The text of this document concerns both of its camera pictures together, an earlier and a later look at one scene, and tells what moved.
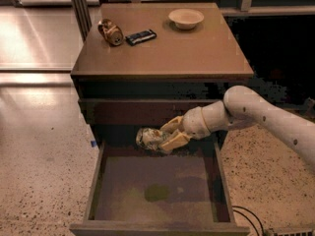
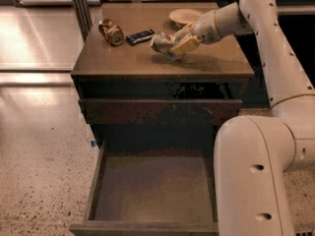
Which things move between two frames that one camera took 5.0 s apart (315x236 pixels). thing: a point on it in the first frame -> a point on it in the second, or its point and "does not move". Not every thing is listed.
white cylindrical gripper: [194, 124] -> [204, 29]
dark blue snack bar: [140, 36] does not move
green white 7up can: [152, 140] -> [164, 43]
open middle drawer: [135, 192] does not move
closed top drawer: [136, 111] does not move
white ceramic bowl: [186, 18] does not move
